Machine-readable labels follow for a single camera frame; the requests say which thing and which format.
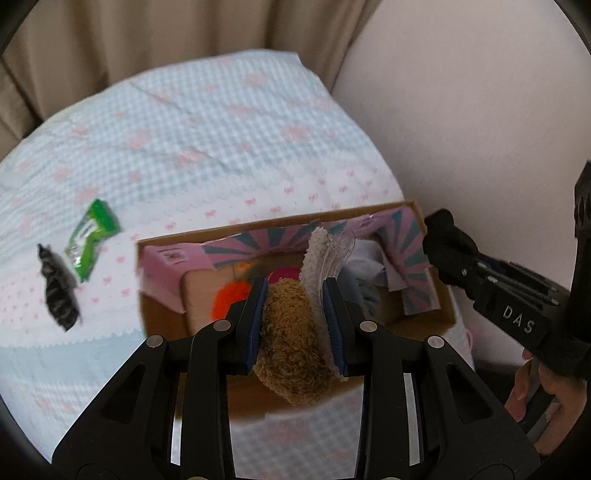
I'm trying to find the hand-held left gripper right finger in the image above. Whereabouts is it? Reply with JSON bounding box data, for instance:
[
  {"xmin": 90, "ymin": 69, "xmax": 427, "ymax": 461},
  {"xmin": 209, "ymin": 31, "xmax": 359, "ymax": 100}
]
[{"xmin": 322, "ymin": 276, "xmax": 541, "ymax": 480}]

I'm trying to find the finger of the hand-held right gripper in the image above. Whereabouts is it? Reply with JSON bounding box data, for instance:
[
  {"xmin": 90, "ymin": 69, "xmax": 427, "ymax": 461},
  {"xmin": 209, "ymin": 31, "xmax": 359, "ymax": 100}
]
[
  {"xmin": 455, "ymin": 256, "xmax": 497, "ymax": 296},
  {"xmin": 485, "ymin": 258, "xmax": 560, "ymax": 308}
]

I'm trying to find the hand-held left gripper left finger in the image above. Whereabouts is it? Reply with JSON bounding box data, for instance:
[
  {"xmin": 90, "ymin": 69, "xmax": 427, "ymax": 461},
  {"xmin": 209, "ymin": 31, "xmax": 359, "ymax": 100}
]
[{"xmin": 52, "ymin": 275, "xmax": 270, "ymax": 480}]

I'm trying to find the orange plush toy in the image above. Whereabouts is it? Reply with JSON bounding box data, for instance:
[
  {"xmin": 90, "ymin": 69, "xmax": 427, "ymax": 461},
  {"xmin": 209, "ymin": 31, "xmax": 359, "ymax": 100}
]
[{"xmin": 211, "ymin": 261, "xmax": 254, "ymax": 322}]

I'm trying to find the brown fluffy slipper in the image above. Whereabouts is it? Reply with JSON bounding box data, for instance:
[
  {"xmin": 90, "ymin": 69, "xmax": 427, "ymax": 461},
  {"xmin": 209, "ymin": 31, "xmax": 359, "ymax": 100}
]
[{"xmin": 252, "ymin": 226, "xmax": 357, "ymax": 408}]

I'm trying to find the black sock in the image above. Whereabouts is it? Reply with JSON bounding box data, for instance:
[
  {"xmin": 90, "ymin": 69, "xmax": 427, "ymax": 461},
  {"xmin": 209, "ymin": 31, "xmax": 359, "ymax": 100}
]
[{"xmin": 423, "ymin": 209, "xmax": 482, "ymax": 288}]

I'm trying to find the grey sock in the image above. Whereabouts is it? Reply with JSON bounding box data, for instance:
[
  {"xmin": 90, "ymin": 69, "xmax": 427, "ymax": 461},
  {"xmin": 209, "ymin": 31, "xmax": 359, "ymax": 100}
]
[{"xmin": 355, "ymin": 279, "xmax": 387, "ymax": 324}]

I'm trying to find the pink sock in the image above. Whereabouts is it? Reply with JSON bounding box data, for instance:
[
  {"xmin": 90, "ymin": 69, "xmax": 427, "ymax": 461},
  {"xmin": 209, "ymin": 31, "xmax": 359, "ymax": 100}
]
[{"xmin": 265, "ymin": 267, "xmax": 302, "ymax": 284}]

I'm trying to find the pink patterned cardboard box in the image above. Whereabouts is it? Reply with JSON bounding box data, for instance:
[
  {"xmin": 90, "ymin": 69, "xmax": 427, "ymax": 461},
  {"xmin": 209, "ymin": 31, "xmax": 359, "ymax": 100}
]
[{"xmin": 135, "ymin": 199, "xmax": 456, "ymax": 418}]

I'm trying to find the white sock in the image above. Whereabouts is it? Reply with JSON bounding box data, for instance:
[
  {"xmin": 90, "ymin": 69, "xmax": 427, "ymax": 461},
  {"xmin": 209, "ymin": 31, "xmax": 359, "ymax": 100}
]
[{"xmin": 344, "ymin": 244, "xmax": 389, "ymax": 296}]

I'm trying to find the person's right hand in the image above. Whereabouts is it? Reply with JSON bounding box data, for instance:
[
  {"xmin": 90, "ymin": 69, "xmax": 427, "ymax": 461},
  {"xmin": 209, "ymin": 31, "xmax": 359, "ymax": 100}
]
[{"xmin": 505, "ymin": 348, "xmax": 575, "ymax": 459}]

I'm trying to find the green snack packet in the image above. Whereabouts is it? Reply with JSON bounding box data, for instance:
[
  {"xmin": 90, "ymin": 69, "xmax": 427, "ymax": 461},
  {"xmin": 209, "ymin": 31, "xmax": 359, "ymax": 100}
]
[{"xmin": 65, "ymin": 198, "xmax": 122, "ymax": 284}]

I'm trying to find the black patterned cloth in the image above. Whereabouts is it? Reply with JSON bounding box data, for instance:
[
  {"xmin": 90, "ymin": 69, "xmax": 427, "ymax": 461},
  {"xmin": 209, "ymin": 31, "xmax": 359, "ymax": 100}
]
[{"xmin": 37, "ymin": 243, "xmax": 84, "ymax": 332}]

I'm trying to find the beige curtain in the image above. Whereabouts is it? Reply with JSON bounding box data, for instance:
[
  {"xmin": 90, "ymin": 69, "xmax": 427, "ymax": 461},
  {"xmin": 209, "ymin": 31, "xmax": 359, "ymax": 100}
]
[{"xmin": 0, "ymin": 0, "xmax": 385, "ymax": 153}]

